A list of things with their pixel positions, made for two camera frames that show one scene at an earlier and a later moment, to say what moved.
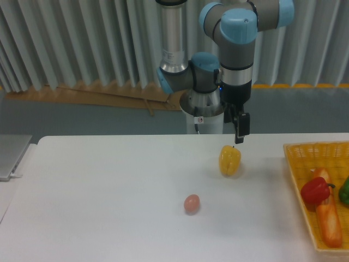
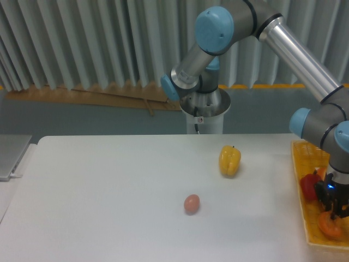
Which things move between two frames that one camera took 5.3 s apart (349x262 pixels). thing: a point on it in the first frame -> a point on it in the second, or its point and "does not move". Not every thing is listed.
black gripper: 236,96 -> 334,197
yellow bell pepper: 229,160 does not move
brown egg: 191,204 does not move
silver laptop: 12,148 does not move
